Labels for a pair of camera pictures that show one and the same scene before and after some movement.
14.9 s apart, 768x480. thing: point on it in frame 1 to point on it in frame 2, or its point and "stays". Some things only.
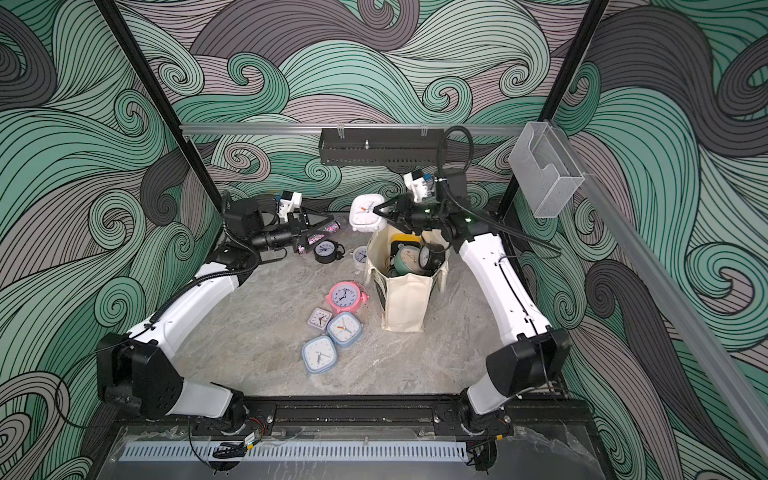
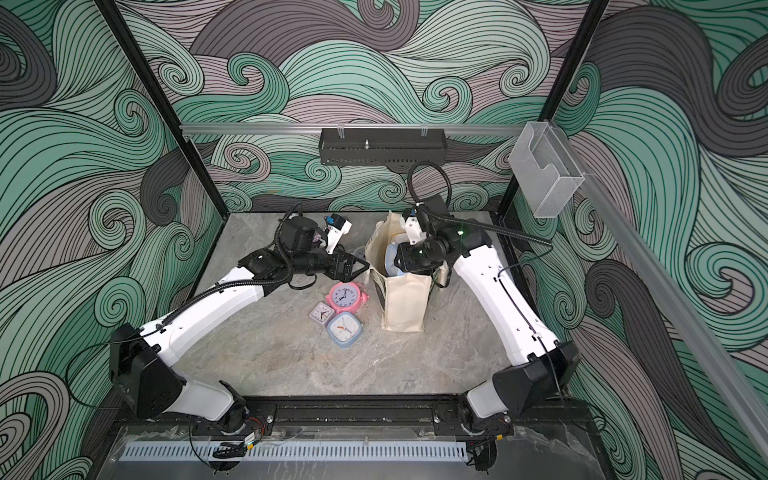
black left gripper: x=297 y=231 to x=346 y=274
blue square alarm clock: x=319 y=354 to x=391 y=268
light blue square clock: x=345 y=329 stays
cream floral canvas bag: x=403 y=300 stays
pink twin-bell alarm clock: x=347 y=297 stays
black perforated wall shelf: x=381 y=147 stays
